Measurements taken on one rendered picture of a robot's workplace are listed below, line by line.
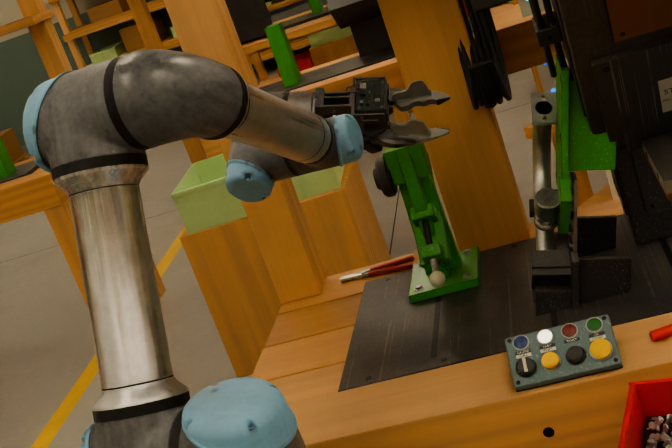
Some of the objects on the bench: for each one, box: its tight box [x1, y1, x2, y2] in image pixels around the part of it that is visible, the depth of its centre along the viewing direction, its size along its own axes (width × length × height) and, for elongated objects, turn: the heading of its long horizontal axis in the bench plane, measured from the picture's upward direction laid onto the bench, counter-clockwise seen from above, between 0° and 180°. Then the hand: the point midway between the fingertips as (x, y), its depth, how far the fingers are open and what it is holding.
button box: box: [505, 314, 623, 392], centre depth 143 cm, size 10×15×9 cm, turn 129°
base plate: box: [338, 214, 672, 392], centre depth 168 cm, size 42×110×2 cm, turn 129°
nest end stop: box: [531, 268, 571, 289], centre depth 160 cm, size 4×7×6 cm, turn 129°
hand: (442, 116), depth 163 cm, fingers open, 5 cm apart
